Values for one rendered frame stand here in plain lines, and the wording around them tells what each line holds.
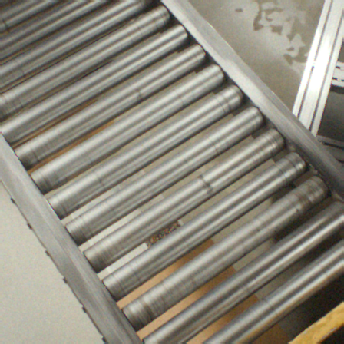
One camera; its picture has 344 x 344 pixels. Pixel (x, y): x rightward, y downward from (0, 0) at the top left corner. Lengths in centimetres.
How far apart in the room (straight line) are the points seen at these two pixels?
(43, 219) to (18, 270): 85
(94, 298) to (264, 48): 147
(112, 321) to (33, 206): 27
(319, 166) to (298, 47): 121
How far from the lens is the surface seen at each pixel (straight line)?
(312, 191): 124
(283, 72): 236
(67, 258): 118
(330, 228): 122
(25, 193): 124
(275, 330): 196
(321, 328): 113
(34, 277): 204
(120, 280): 115
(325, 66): 211
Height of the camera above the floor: 190
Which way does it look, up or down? 64 degrees down
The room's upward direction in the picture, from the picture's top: 2 degrees counter-clockwise
